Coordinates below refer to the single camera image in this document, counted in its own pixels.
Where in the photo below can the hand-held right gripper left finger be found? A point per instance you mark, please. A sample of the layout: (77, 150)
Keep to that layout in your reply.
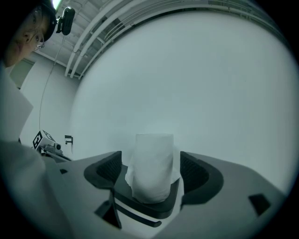
(79, 186)

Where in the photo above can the long ceiling light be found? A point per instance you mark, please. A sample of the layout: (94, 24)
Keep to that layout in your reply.
(56, 3)

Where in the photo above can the window with grey blind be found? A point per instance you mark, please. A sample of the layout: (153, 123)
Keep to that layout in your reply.
(22, 73)

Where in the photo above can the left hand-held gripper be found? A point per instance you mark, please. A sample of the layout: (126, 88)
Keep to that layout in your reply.
(46, 142)

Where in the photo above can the white paper roll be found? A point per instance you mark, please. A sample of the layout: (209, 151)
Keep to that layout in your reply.
(151, 168)

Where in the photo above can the black head camera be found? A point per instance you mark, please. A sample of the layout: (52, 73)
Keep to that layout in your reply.
(66, 21)

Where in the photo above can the white ceiling pipe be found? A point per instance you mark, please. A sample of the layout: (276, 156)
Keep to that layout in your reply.
(85, 50)
(77, 49)

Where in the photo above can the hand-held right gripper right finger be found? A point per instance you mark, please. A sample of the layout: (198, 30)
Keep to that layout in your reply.
(233, 186)

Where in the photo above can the person's head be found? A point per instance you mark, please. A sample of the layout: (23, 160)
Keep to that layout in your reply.
(23, 42)

